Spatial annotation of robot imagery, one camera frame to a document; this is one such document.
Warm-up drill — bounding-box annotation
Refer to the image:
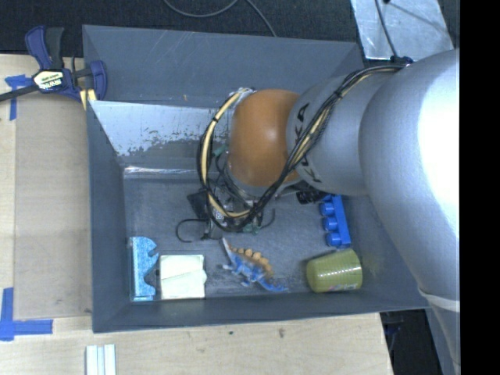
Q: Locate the grey metal bin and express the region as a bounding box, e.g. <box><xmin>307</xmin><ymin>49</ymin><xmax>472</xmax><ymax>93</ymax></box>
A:
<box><xmin>81</xmin><ymin>23</ymin><xmax>431</xmax><ymax>334</ymax></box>

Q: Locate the pale yellow sponge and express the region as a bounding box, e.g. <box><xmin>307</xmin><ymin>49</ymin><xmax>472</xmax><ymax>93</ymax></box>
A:
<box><xmin>159</xmin><ymin>253</ymin><xmax>209</xmax><ymax>301</ymax></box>

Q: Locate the blue and orange toy dinosaur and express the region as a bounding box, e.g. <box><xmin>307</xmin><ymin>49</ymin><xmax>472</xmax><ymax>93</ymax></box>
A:
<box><xmin>216</xmin><ymin>237</ymin><xmax>290</xmax><ymax>293</ymax></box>

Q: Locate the blue sponge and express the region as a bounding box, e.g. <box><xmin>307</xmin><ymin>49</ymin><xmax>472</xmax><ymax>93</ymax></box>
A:
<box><xmin>128</xmin><ymin>236</ymin><xmax>159</xmax><ymax>302</ymax></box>

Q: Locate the blue toy building brick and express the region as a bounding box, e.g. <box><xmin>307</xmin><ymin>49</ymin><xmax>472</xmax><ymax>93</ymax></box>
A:
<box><xmin>317</xmin><ymin>194</ymin><xmax>353</xmax><ymax>248</ymax></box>

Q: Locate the pale wood flat board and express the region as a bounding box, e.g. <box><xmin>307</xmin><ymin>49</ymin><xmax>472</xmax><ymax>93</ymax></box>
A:
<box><xmin>13</xmin><ymin>90</ymin><xmax>95</xmax><ymax>320</ymax></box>

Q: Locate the green plastic cup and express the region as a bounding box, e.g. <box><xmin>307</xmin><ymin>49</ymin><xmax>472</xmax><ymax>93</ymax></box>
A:
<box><xmin>305</xmin><ymin>248</ymin><xmax>364</xmax><ymax>294</ymax></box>

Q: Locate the black cylinder on white bracket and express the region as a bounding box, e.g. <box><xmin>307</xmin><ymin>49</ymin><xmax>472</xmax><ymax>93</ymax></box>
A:
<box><xmin>275</xmin><ymin>188</ymin><xmax>326</xmax><ymax>205</ymax></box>

